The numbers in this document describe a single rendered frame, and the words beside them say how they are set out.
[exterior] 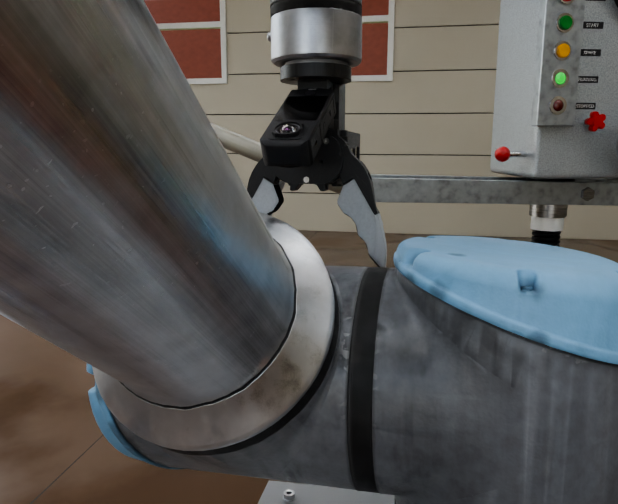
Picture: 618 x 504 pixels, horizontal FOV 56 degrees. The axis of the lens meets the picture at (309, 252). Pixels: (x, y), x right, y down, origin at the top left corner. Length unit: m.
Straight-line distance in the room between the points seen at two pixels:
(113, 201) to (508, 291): 0.21
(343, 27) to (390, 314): 0.31
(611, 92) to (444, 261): 1.04
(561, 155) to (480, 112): 6.12
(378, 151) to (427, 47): 1.34
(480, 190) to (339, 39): 0.77
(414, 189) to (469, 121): 6.17
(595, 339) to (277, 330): 0.16
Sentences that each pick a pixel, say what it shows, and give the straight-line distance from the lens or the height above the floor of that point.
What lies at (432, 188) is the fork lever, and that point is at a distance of 1.24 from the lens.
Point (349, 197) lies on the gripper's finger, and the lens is 0.56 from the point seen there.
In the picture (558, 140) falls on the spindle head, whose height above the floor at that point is 1.24.
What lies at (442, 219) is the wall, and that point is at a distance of 7.44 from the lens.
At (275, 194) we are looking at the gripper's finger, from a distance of 0.58.
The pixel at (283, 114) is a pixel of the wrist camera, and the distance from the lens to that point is 0.54.
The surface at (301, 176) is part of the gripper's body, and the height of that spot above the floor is 1.22.
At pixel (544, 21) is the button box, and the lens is 1.26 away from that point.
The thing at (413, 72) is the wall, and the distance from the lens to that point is 7.40.
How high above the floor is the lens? 1.26
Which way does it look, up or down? 12 degrees down
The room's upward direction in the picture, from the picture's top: straight up
